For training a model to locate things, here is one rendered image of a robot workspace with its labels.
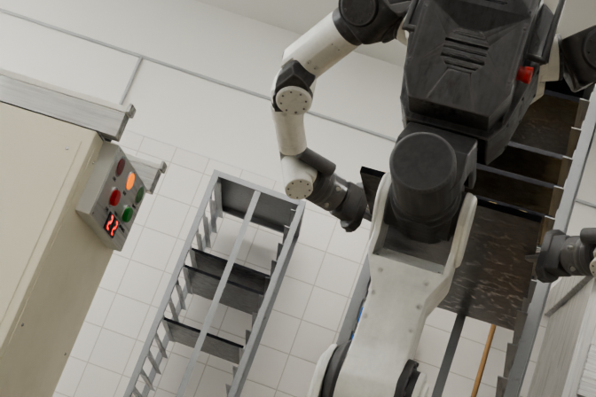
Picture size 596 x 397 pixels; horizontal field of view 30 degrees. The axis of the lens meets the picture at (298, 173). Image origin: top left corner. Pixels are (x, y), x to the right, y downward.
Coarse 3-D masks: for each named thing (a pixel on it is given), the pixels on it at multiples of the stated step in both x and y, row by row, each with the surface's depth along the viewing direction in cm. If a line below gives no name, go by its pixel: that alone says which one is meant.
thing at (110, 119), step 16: (0, 80) 203; (16, 80) 203; (32, 80) 202; (0, 96) 202; (16, 96) 201; (32, 96) 201; (48, 96) 201; (64, 96) 201; (80, 96) 200; (48, 112) 200; (64, 112) 200; (80, 112) 199; (96, 112) 199; (112, 112) 199; (128, 112) 198; (96, 128) 198; (112, 128) 198
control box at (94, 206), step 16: (112, 144) 201; (112, 160) 200; (128, 160) 207; (96, 176) 199; (112, 176) 201; (128, 176) 209; (96, 192) 198; (112, 192) 203; (128, 192) 212; (144, 192) 221; (80, 208) 197; (96, 208) 198; (112, 208) 206; (96, 224) 203; (112, 224) 208; (128, 224) 218; (112, 240) 212
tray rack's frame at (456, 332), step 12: (588, 156) 368; (576, 192) 362; (456, 324) 354; (456, 336) 352; (456, 348) 351; (444, 360) 350; (528, 360) 344; (444, 372) 349; (444, 384) 347; (432, 396) 346; (516, 396) 341
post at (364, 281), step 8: (368, 264) 299; (360, 272) 299; (368, 272) 298; (360, 280) 298; (368, 280) 298; (360, 288) 297; (352, 296) 297; (360, 296) 296; (352, 304) 296; (360, 304) 296; (352, 312) 295; (344, 320) 295; (352, 320) 294; (344, 328) 294; (352, 328) 294; (344, 336) 293; (336, 344) 293
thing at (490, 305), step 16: (464, 288) 323; (480, 288) 317; (448, 304) 347; (464, 304) 340; (480, 304) 333; (496, 304) 327; (512, 304) 321; (480, 320) 351; (496, 320) 344; (512, 320) 338
